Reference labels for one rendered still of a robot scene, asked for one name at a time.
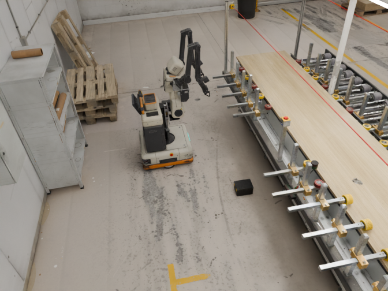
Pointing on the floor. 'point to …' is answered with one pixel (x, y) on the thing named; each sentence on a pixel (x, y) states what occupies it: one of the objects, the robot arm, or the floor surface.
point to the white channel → (342, 45)
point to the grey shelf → (44, 116)
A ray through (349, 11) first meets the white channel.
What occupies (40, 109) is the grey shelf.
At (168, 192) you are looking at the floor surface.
